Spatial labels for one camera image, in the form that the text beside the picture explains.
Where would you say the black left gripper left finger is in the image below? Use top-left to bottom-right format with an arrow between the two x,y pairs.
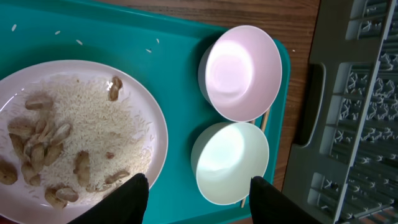
70,173 -> 149,224

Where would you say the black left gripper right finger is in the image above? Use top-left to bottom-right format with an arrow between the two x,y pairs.
249,176 -> 320,224

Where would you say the white bowl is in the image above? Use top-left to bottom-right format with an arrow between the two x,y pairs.
191,122 -> 270,205

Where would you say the grey dishwasher rack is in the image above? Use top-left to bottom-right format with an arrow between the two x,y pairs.
282,0 -> 397,223

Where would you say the left wooden chopstick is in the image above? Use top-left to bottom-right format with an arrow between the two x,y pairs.
240,119 -> 256,208

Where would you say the wooden chopstick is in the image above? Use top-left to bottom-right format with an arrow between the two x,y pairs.
240,119 -> 256,208
261,110 -> 270,133

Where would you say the right wooden chopstick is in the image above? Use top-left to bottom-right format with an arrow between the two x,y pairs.
261,110 -> 270,133

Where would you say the pink plate with rice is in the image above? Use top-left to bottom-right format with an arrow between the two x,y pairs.
1,60 -> 169,223

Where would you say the teal serving tray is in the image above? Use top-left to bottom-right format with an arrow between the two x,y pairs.
0,0 -> 292,224

